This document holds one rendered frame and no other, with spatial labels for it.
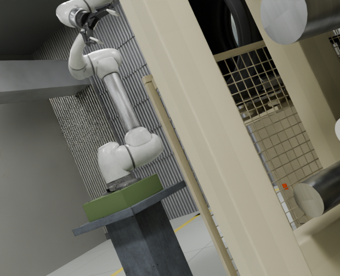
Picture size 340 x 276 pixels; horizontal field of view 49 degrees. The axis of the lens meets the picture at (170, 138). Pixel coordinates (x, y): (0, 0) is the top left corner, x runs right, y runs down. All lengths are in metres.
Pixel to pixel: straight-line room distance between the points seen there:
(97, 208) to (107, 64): 0.85
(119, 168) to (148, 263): 0.54
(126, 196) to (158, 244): 0.34
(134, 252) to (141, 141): 0.62
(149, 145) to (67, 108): 4.78
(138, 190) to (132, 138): 0.32
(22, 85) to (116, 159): 3.60
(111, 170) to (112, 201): 0.20
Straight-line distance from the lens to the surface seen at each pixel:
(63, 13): 1.87
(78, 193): 6.84
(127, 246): 2.19
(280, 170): 2.47
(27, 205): 6.27
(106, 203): 2.09
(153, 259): 2.11
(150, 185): 2.16
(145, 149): 2.19
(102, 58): 2.35
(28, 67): 5.84
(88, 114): 6.55
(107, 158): 2.16
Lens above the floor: 0.76
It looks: 4 degrees up
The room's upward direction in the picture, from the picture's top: 24 degrees counter-clockwise
